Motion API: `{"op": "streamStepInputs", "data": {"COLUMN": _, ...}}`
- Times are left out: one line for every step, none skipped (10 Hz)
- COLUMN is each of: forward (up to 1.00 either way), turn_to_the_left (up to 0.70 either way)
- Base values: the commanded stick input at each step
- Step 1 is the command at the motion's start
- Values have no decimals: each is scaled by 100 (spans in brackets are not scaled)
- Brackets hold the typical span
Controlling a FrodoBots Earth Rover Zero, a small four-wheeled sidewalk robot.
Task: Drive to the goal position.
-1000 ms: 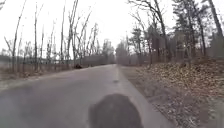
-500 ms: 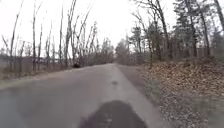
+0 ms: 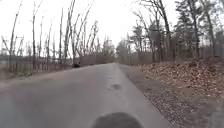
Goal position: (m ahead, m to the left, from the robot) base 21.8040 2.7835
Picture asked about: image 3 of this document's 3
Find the grey asphalt path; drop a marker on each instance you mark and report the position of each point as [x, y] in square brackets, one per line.
[76, 96]

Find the row of bare trees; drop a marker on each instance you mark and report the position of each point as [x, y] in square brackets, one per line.
[66, 40]

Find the gravel and leaf verge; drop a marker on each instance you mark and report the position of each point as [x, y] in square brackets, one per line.
[166, 96]

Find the wood of trees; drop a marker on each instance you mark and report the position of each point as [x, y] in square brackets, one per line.
[173, 33]

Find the leaf-covered bank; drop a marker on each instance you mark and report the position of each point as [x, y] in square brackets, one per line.
[186, 75]

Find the dry grass verge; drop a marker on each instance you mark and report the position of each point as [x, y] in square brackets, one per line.
[13, 74]

